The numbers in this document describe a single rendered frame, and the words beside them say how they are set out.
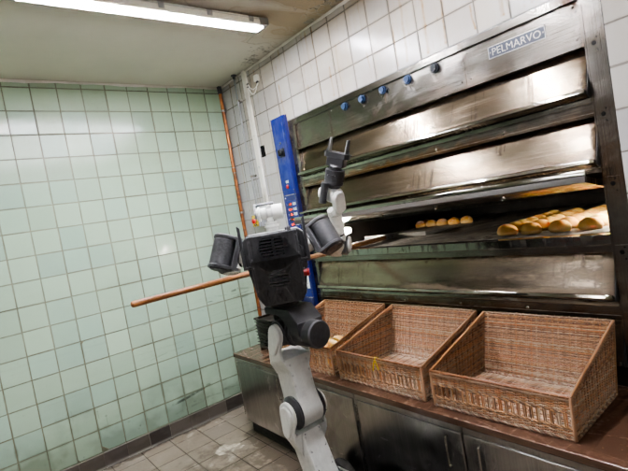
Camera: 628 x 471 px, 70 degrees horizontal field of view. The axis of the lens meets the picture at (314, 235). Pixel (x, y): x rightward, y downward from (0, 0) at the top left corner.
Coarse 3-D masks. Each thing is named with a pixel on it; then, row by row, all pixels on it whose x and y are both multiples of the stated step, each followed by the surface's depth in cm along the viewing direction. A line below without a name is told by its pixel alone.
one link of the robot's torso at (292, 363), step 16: (272, 336) 190; (272, 352) 192; (288, 352) 197; (304, 352) 197; (288, 368) 191; (304, 368) 195; (288, 384) 194; (304, 384) 193; (288, 400) 192; (304, 400) 191; (320, 400) 194; (304, 416) 188; (320, 416) 194
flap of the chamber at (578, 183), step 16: (480, 192) 194; (496, 192) 188; (512, 192) 183; (528, 192) 182; (544, 192) 183; (560, 192) 184; (384, 208) 238; (400, 208) 230; (416, 208) 231; (432, 208) 233
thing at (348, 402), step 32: (256, 352) 306; (256, 384) 297; (320, 384) 241; (352, 384) 224; (256, 416) 304; (352, 416) 224; (384, 416) 206; (416, 416) 191; (448, 416) 177; (608, 416) 158; (288, 448) 287; (352, 448) 228; (384, 448) 210; (416, 448) 194; (448, 448) 180; (480, 448) 168; (512, 448) 158; (544, 448) 148; (576, 448) 143; (608, 448) 140
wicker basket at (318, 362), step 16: (320, 304) 305; (336, 304) 298; (352, 304) 287; (368, 304) 276; (384, 304) 266; (336, 320) 296; (352, 320) 285; (368, 320) 257; (384, 336) 265; (320, 352) 245; (320, 368) 248; (336, 368) 240
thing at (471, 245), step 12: (480, 240) 219; (492, 240) 211; (504, 240) 205; (516, 240) 201; (528, 240) 196; (540, 240) 192; (552, 240) 189; (564, 240) 185; (576, 240) 181; (588, 240) 178; (600, 240) 175; (360, 252) 279; (372, 252) 271; (384, 252) 263; (396, 252) 256; (408, 252) 249; (420, 252) 244
